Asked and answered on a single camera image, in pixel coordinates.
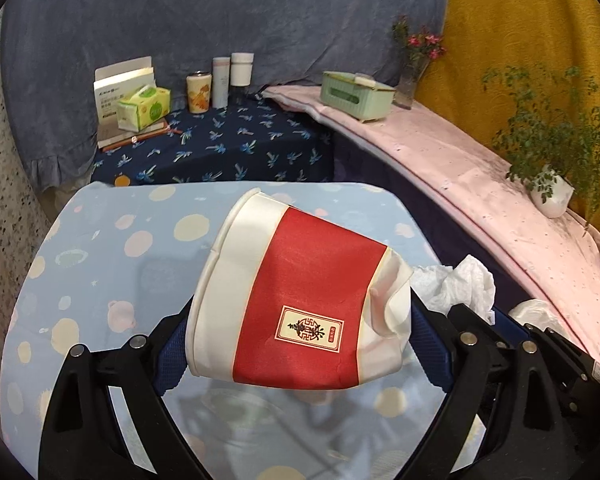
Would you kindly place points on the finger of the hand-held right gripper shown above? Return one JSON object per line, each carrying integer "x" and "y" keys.
{"x": 565, "y": 355}

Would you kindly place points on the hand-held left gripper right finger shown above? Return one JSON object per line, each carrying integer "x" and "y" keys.
{"x": 432, "y": 345}

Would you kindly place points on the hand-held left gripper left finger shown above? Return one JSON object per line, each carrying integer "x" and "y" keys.
{"x": 167, "y": 365}

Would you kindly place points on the white plastic trash bag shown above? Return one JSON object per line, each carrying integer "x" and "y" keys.
{"x": 530, "y": 312}

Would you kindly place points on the white tissue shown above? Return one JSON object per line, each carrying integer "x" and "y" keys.
{"x": 460, "y": 285}

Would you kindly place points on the red and white paper cup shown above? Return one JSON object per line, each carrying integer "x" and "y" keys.
{"x": 305, "y": 285}

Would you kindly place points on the white plant pot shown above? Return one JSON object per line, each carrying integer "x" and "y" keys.
{"x": 555, "y": 195}

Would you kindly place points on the pink speckled cloth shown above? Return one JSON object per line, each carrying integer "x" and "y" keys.
{"x": 480, "y": 185}

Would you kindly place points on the small orange object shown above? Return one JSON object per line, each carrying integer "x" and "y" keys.
{"x": 122, "y": 180}

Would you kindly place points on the navy printed cloth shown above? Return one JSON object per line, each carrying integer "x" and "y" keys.
{"x": 230, "y": 150}

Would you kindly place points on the green leafy plant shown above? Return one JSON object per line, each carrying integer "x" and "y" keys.
{"x": 555, "y": 125}

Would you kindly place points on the brown notebook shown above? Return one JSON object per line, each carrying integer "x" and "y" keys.
{"x": 130, "y": 135}

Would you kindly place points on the mint green storage box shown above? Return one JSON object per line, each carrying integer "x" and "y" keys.
{"x": 355, "y": 102}

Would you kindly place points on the green tissue pack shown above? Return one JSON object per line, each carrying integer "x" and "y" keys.
{"x": 142, "y": 109}

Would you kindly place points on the glass vase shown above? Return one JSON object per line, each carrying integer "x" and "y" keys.
{"x": 411, "y": 85}

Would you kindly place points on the orange printed tin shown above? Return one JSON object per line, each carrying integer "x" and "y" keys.
{"x": 199, "y": 94}

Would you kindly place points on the white cardboard box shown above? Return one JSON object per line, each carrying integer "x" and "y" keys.
{"x": 112, "y": 85}

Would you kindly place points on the tall pale bottle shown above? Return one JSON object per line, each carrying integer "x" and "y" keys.
{"x": 220, "y": 82}

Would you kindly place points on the white jar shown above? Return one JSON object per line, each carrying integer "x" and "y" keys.
{"x": 241, "y": 70}

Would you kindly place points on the pink flower bouquet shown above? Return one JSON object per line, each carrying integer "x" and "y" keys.
{"x": 420, "y": 40}

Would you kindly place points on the yellow hanging blanket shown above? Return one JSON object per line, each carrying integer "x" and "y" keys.
{"x": 505, "y": 10}

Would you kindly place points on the grey-blue hanging blanket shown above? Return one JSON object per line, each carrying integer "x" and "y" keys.
{"x": 130, "y": 10}

